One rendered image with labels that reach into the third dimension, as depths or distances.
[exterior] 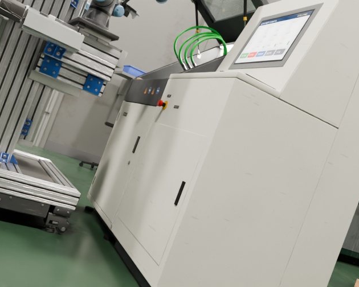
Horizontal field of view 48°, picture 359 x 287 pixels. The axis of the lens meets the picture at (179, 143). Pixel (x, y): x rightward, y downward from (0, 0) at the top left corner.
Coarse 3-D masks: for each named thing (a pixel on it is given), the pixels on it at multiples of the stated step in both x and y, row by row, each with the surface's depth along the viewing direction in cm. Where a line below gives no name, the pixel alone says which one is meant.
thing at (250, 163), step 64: (320, 0) 181; (320, 64) 169; (192, 128) 172; (256, 128) 161; (320, 128) 174; (128, 192) 212; (192, 192) 154; (256, 192) 166; (128, 256) 195; (192, 256) 158; (256, 256) 170
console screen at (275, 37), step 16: (272, 16) 210; (288, 16) 195; (304, 16) 183; (256, 32) 213; (272, 32) 199; (288, 32) 186; (304, 32) 175; (256, 48) 202; (272, 48) 189; (288, 48) 178; (240, 64) 206; (256, 64) 193; (272, 64) 181
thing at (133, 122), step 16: (128, 112) 261; (144, 112) 233; (128, 128) 249; (144, 128) 224; (112, 144) 268; (128, 144) 239; (112, 160) 256; (128, 160) 229; (96, 176) 275; (112, 176) 245; (128, 176) 221; (96, 192) 262; (112, 192) 235; (112, 208) 225
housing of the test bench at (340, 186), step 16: (352, 96) 179; (352, 112) 180; (352, 128) 182; (336, 144) 179; (352, 144) 183; (336, 160) 180; (352, 160) 184; (320, 176) 178; (336, 176) 182; (352, 176) 186; (320, 192) 179; (336, 192) 183; (352, 192) 187; (320, 208) 181; (336, 208) 185; (352, 208) 189; (304, 224) 178; (320, 224) 182; (336, 224) 186; (304, 240) 180; (320, 240) 184; (336, 240) 188; (304, 256) 181; (320, 256) 185; (336, 256) 189; (288, 272) 179; (304, 272) 182; (320, 272) 186
